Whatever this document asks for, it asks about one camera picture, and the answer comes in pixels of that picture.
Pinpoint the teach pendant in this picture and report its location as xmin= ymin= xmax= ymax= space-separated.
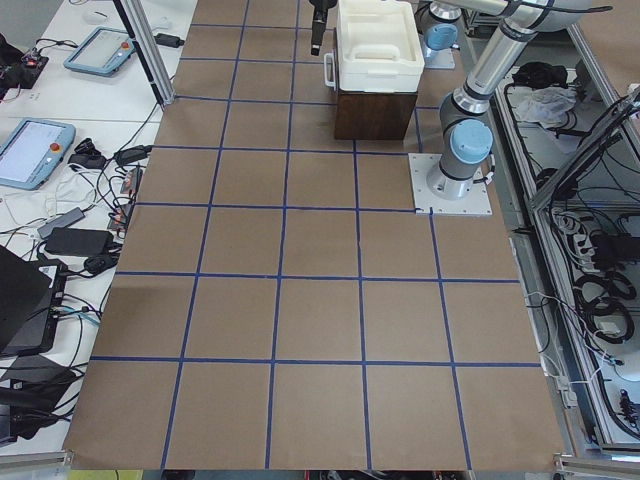
xmin=63 ymin=27 xmax=135 ymax=77
xmin=1 ymin=118 xmax=76 ymax=191

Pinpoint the near teach pendant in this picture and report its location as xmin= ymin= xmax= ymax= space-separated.
xmin=1 ymin=118 xmax=76 ymax=191

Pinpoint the far teach pendant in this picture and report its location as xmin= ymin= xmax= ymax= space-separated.
xmin=63 ymin=27 xmax=135 ymax=77

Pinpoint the dark brown drawer cabinet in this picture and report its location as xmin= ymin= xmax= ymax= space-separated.
xmin=334 ymin=89 xmax=418 ymax=141

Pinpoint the aluminium frame post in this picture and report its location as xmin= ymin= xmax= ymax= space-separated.
xmin=113 ymin=0 xmax=175 ymax=108

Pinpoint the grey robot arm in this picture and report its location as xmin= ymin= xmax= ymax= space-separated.
xmin=414 ymin=1 xmax=596 ymax=201
xmin=310 ymin=0 xmax=462 ymax=58

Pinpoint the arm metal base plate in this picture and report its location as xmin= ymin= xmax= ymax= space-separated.
xmin=422 ymin=42 xmax=455 ymax=70
xmin=408 ymin=153 xmax=493 ymax=217

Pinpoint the white plastic tray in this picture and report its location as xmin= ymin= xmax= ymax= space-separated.
xmin=336 ymin=0 xmax=425 ymax=93

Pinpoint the wooden drawer with white handle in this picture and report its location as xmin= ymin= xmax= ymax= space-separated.
xmin=323 ymin=51 xmax=338 ymax=91

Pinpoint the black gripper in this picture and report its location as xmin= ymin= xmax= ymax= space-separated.
xmin=309 ymin=0 xmax=336 ymax=56

